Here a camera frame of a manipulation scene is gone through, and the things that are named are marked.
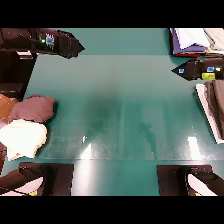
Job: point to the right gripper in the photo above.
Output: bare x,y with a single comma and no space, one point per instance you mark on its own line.
193,70

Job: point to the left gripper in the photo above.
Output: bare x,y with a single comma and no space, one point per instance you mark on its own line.
66,45

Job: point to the cream white garment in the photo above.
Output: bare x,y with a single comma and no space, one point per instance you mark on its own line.
21,138

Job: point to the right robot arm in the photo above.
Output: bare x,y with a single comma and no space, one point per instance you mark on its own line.
213,68

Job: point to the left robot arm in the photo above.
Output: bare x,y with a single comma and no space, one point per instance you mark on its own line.
20,41

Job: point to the red garment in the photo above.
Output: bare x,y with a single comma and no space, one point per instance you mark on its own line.
186,55

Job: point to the grey brown folded garment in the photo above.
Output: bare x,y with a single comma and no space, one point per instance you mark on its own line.
216,100

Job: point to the beige garment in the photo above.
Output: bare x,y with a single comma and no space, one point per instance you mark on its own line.
216,38

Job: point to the maroon garment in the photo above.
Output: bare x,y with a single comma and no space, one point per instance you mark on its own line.
33,108

